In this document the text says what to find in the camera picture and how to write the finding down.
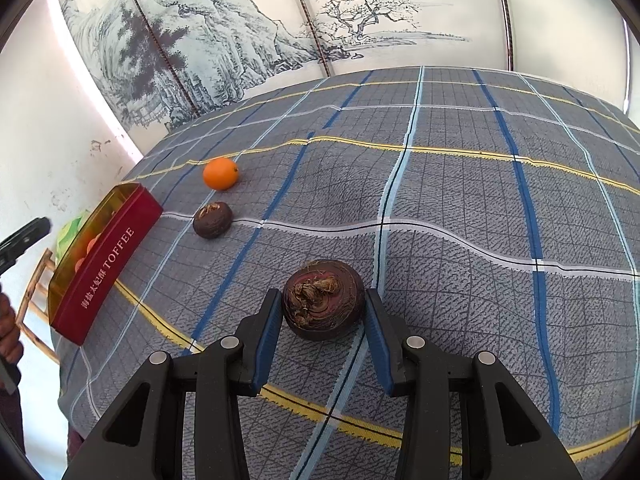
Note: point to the person's left hand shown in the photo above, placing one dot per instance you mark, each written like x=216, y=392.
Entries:
x=9, y=332

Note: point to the orange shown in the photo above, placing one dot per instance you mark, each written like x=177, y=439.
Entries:
x=221, y=174

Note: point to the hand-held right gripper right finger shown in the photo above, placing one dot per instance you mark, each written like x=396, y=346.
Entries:
x=377, y=355

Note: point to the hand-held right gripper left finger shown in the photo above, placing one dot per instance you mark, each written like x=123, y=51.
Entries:
x=267, y=340

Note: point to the wooden chair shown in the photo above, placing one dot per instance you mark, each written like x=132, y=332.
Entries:
x=37, y=280

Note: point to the dark brown mangosteen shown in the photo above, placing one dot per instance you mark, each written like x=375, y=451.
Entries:
x=325, y=300
x=212, y=222

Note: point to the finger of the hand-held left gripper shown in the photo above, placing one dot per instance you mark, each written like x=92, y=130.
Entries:
x=27, y=237

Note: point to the person's left forearm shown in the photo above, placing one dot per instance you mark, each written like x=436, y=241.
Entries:
x=10, y=425

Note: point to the red and gold tin box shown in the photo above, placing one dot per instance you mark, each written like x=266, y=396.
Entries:
x=110, y=270

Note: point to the grey plaid tablecloth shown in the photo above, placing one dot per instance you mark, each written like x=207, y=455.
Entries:
x=450, y=210

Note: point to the landscape painted screen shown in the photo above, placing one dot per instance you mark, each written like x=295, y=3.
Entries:
x=200, y=35

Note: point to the green tissue packet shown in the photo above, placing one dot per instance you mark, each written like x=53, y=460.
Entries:
x=67, y=235

